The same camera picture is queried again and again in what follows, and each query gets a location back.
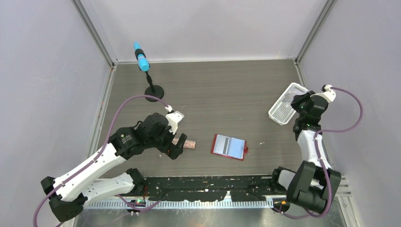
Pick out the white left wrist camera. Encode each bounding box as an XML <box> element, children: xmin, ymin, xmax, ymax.
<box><xmin>165</xmin><ymin>105</ymin><xmax>184</xmax><ymax>135</ymax></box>

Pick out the red leather card holder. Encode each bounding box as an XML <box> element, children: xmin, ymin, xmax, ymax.
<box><xmin>210</xmin><ymin>134</ymin><xmax>248</xmax><ymax>161</ymax></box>

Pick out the glittery sequin tube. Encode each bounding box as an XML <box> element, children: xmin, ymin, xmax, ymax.
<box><xmin>172</xmin><ymin>138</ymin><xmax>196</xmax><ymax>150</ymax></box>

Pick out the white perforated plastic basket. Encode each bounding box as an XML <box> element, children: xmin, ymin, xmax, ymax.
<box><xmin>268</xmin><ymin>82</ymin><xmax>309</xmax><ymax>126</ymax></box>

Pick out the blue microphone on black stand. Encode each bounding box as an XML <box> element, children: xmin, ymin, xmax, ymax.
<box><xmin>133</xmin><ymin>42</ymin><xmax>165</xmax><ymax>102</ymax></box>

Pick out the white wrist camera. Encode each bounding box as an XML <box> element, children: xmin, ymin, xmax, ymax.
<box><xmin>312</xmin><ymin>85</ymin><xmax>336</xmax><ymax>103</ymax></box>
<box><xmin>165</xmin><ymin>105</ymin><xmax>184</xmax><ymax>135</ymax></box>

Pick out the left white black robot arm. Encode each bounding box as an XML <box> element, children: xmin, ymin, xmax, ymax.
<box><xmin>41</xmin><ymin>111</ymin><xmax>187</xmax><ymax>222</ymax></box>

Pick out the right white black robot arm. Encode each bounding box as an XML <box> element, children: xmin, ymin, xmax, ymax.
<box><xmin>270</xmin><ymin>90</ymin><xmax>341</xmax><ymax>216</ymax></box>

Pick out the white slotted cable duct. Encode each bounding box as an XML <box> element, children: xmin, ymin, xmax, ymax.
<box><xmin>86</xmin><ymin>198</ymin><xmax>274</xmax><ymax>210</ymax></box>

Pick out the aluminium frame rail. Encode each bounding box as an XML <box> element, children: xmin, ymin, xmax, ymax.
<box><xmin>69</xmin><ymin>175</ymin><xmax>352</xmax><ymax>200</ymax></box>

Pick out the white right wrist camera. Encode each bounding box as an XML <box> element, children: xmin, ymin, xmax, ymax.
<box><xmin>312</xmin><ymin>85</ymin><xmax>336</xmax><ymax>103</ymax></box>

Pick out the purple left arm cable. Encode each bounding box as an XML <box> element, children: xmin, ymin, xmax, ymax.
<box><xmin>32</xmin><ymin>95</ymin><xmax>171</xmax><ymax>227</ymax></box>

